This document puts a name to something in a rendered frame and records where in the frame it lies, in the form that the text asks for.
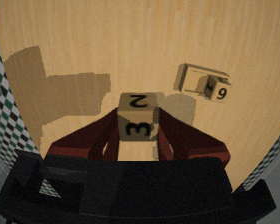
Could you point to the beige digit cube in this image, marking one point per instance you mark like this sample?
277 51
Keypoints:
217 89
138 117

